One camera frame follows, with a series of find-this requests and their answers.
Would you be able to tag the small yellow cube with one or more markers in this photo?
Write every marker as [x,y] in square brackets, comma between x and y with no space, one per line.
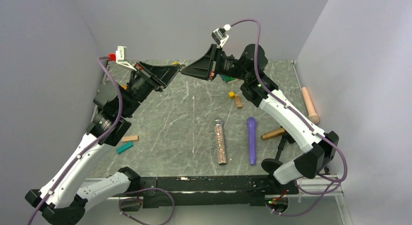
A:
[231,95]

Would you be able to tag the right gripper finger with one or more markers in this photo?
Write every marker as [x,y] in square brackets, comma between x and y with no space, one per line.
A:
[199,73]
[203,64]

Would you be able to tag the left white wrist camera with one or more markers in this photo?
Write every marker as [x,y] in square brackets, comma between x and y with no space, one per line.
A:
[119,56]

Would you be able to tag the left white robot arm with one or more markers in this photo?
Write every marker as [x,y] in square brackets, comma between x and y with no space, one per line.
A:
[64,200]

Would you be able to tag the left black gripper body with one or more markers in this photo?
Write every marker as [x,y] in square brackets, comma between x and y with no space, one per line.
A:
[142,85]

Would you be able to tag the small tan wooden block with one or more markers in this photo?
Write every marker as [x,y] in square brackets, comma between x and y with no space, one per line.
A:
[238,101]

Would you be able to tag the peach wooden rolling pin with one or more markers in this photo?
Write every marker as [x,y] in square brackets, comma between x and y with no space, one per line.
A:
[312,114]

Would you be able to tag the black microphone stand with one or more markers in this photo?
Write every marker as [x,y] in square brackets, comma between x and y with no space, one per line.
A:
[278,152]

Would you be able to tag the orange horseshoe with lego blocks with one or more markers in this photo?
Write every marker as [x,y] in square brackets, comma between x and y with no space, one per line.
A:
[227,79]

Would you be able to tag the glitter microphone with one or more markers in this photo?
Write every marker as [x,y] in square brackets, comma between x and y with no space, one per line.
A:
[220,143]

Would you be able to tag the teal wooden block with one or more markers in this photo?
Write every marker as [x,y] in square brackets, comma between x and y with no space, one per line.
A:
[126,146]

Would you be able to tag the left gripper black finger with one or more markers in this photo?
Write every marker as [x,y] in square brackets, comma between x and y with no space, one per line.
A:
[151,69]
[164,77]

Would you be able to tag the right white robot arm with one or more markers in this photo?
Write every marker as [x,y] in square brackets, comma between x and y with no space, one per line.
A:
[316,144]

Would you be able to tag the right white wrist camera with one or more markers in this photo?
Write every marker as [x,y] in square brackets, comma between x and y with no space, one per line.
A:
[220,35]

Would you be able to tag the gold microphone on stand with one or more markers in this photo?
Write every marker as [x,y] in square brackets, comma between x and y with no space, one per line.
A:
[273,134]

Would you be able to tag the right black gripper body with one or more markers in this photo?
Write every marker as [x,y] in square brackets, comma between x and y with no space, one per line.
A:
[229,66]

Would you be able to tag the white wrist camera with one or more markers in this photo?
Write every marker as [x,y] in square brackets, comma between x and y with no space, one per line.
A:
[220,35]
[119,56]

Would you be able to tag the purple microphone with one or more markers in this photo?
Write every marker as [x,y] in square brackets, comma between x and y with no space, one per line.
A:
[251,125]

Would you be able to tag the black front rail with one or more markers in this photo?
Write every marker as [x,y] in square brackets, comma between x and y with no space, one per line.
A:
[253,190]

